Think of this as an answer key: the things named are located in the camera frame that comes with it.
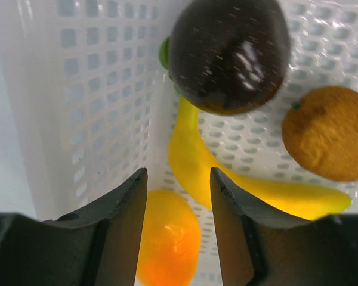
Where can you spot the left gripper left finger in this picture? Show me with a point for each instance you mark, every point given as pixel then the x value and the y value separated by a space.
pixel 97 244

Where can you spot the brown kiwi toy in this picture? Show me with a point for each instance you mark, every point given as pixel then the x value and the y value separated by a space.
pixel 320 132

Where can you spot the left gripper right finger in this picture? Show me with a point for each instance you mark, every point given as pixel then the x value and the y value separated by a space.
pixel 259 244

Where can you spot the dark purple mangosteen toy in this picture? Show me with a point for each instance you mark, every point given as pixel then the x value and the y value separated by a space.
pixel 228 57

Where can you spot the white plastic basket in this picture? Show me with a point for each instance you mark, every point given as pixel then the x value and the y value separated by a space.
pixel 84 101

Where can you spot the orange papaya slice toy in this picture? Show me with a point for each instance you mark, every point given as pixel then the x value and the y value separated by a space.
pixel 170 240

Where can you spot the yellow toy banana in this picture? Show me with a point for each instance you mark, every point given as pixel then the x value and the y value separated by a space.
pixel 191 163

